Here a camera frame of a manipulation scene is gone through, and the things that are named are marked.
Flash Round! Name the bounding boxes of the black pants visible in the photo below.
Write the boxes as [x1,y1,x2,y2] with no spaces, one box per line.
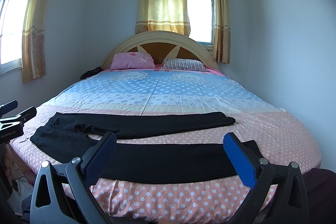
[31,112,261,184]

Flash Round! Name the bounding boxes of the black clothing beside bed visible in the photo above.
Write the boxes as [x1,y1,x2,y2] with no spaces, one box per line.
[80,67,104,80]

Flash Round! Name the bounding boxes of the polka dot bed sheet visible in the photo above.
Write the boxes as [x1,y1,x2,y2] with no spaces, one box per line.
[11,69,322,223]

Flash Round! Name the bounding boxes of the yellow left window curtain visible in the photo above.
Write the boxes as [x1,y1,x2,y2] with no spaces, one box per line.
[22,0,48,84]

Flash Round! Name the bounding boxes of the pink pillow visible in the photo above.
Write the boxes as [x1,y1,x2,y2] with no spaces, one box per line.
[110,52,155,70]

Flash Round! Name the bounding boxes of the left side window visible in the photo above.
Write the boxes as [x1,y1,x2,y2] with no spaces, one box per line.
[1,0,28,73]

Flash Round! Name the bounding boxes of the window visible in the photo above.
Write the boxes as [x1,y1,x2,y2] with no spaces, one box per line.
[1,0,28,73]
[187,0,214,50]

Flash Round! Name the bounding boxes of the striped pillow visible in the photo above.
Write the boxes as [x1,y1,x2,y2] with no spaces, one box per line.
[161,59,208,72]

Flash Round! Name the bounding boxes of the yellow right curtain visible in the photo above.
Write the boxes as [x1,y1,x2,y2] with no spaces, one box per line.
[213,0,231,64]

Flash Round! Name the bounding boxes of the cream arched headboard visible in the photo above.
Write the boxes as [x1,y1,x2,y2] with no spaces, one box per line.
[102,31,219,70]

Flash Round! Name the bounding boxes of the back window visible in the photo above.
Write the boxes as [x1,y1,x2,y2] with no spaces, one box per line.
[187,0,214,50]

